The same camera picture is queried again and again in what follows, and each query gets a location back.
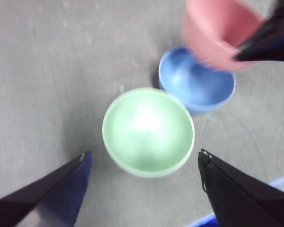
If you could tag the green ribbed bowl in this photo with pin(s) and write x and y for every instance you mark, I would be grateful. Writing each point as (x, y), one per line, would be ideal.
(148, 134)

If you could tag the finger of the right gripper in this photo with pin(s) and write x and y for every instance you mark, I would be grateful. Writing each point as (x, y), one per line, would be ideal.
(281, 23)
(269, 54)

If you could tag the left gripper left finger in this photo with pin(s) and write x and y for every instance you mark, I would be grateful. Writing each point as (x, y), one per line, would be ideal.
(45, 203)

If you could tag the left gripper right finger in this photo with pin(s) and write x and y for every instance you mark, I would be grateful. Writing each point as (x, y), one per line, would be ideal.
(246, 201)

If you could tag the blue ribbed bowl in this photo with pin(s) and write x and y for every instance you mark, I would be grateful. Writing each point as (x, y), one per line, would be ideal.
(198, 87)

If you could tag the red ribbed bowl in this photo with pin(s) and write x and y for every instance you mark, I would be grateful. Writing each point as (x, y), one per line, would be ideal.
(210, 33)

